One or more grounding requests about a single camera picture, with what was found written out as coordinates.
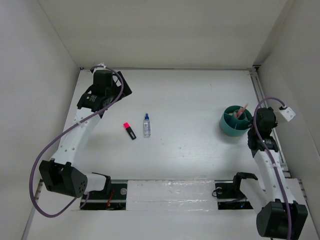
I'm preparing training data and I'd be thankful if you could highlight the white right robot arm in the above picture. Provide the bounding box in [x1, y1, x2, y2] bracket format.
[231, 107, 308, 240]

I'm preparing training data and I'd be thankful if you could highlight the clear spray bottle blue cap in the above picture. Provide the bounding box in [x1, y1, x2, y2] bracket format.
[143, 113, 151, 138]

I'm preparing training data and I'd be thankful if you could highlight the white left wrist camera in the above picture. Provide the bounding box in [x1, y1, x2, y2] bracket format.
[90, 62, 105, 74]

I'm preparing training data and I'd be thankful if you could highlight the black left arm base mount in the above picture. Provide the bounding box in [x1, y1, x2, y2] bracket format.
[80, 180, 128, 211]

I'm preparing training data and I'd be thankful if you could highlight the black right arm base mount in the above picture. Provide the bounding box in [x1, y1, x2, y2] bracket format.
[211, 172, 258, 210]

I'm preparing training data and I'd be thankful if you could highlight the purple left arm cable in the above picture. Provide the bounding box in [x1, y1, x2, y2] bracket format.
[29, 64, 125, 218]

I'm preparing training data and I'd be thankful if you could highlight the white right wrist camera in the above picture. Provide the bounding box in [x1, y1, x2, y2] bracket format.
[276, 106, 296, 123]

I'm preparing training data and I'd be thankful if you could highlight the pink and black highlighter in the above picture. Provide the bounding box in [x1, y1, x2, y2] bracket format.
[123, 122, 137, 140]

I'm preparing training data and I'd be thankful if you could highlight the aluminium rail at right edge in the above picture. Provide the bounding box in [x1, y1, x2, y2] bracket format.
[249, 65, 291, 176]

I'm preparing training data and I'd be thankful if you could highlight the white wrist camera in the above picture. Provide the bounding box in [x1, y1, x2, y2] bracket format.
[90, 62, 105, 74]
[276, 106, 296, 123]

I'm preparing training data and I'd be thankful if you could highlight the pink pen with clear cap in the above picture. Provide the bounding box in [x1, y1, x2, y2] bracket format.
[236, 103, 248, 119]

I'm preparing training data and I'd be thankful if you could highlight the teal round divided organizer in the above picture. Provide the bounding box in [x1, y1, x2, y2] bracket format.
[219, 105, 253, 137]

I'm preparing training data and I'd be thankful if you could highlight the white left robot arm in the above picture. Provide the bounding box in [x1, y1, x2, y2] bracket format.
[39, 66, 132, 199]

